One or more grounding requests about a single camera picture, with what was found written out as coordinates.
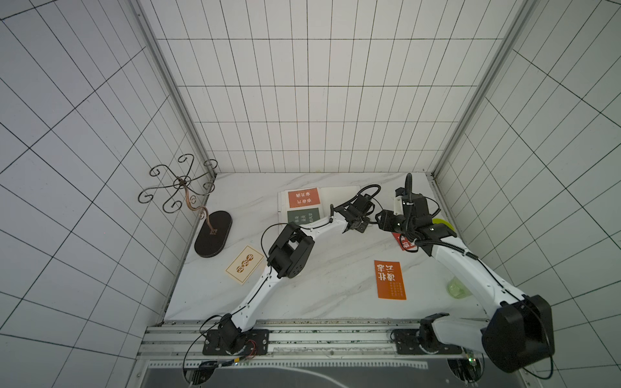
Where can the cream patterned photo card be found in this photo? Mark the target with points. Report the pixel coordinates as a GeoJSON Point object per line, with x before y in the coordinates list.
{"type": "Point", "coordinates": [242, 267]}

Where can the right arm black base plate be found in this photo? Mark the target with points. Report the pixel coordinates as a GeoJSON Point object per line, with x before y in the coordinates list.
{"type": "Point", "coordinates": [410, 342]}

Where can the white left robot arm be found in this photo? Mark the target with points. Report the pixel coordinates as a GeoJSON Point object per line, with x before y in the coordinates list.
{"type": "Point", "coordinates": [287, 257]}

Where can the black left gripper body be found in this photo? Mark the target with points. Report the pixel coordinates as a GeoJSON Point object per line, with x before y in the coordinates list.
{"type": "Point", "coordinates": [363, 225]}

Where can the green photo card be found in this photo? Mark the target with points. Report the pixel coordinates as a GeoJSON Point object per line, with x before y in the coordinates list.
{"type": "Point", "coordinates": [304, 216]}

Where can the white photo album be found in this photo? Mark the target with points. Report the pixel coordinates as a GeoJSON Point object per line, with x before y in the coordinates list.
{"type": "Point", "coordinates": [330, 197]}

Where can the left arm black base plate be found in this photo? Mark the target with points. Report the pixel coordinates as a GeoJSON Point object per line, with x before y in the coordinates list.
{"type": "Point", "coordinates": [253, 342]}

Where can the aluminium mounting rail frame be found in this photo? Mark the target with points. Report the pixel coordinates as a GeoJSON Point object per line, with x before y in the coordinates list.
{"type": "Point", "coordinates": [195, 349]}

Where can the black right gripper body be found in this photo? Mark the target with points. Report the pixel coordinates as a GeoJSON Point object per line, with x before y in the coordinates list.
{"type": "Point", "coordinates": [388, 219]}

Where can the copper wire jewelry stand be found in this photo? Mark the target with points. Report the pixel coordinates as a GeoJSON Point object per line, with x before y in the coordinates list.
{"type": "Point", "coordinates": [190, 192]}

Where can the lime green plastic bowl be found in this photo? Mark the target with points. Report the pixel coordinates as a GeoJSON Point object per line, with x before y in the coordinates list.
{"type": "Point", "coordinates": [441, 221]}

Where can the clear green glass cup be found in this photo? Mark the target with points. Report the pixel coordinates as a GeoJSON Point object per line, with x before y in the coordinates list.
{"type": "Point", "coordinates": [457, 289]}

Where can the orange photo card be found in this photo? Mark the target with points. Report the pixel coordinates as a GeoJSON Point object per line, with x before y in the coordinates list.
{"type": "Point", "coordinates": [389, 281]}
{"type": "Point", "coordinates": [303, 198]}

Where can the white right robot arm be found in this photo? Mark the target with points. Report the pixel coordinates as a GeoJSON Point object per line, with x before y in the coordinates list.
{"type": "Point", "coordinates": [518, 329]}

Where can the red photo card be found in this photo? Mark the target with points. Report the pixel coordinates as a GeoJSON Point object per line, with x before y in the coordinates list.
{"type": "Point", "coordinates": [405, 244]}

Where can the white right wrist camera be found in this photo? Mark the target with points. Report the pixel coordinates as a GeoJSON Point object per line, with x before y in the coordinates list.
{"type": "Point", "coordinates": [403, 202]}

